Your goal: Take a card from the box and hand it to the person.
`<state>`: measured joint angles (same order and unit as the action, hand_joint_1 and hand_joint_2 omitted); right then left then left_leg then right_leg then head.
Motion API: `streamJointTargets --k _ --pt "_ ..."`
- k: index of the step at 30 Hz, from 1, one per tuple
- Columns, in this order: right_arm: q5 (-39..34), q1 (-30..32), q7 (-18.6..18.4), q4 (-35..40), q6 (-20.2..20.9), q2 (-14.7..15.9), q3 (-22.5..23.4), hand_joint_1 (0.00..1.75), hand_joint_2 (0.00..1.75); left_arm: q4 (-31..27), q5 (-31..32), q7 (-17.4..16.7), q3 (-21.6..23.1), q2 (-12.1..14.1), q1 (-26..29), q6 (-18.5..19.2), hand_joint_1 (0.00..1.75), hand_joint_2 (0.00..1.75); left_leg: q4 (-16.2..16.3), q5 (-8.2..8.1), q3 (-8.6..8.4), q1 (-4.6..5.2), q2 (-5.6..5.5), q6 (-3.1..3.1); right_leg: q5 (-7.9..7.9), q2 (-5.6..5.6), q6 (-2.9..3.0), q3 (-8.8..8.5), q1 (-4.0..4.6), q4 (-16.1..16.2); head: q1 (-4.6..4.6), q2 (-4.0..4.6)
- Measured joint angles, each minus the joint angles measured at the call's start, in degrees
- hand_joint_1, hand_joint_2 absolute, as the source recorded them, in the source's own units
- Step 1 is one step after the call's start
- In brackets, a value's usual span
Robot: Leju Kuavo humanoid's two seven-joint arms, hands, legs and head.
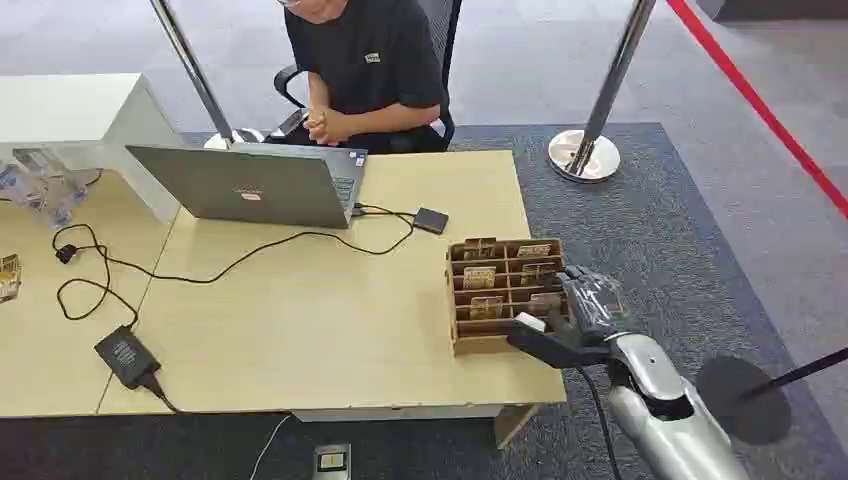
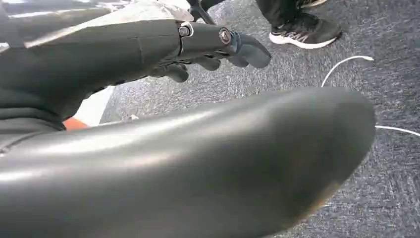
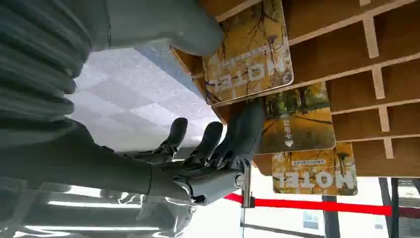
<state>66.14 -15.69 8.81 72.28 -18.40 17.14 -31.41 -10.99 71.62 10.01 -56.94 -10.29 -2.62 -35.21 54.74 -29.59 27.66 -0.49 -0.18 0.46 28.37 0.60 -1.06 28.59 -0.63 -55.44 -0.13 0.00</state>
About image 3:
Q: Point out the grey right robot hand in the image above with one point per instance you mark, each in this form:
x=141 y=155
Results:
x=98 y=164

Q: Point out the ribbed grey right arm sleeve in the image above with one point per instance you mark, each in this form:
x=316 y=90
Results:
x=36 y=65

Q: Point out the park path print card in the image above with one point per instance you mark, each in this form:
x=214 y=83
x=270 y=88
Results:
x=298 y=128

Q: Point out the red barrier belt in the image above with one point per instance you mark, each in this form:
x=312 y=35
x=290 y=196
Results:
x=328 y=206

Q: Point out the wooden card box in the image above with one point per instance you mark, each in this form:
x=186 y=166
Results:
x=354 y=49

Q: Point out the metal barrier post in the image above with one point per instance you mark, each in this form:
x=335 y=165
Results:
x=246 y=184

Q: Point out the black post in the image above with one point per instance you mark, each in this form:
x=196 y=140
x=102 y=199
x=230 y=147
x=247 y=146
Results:
x=331 y=220
x=390 y=203

